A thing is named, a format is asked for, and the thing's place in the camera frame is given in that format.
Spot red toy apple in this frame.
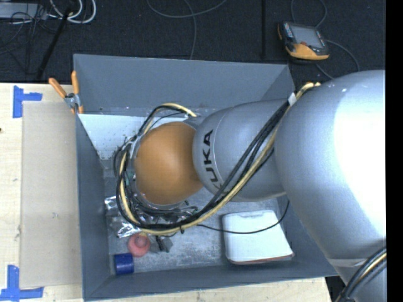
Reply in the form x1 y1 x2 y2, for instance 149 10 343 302
127 233 152 258

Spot silver foil packet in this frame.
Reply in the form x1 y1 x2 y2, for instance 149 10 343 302
103 195 149 239

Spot blue cup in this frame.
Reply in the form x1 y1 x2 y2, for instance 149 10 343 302
113 252 136 276

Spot white flat box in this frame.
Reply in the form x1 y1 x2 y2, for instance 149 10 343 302
221 209 295 266

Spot pale cardboard board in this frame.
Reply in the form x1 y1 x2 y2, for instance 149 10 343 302
19 101 83 289

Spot grey metal bin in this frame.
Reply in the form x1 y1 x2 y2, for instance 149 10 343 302
72 53 339 302

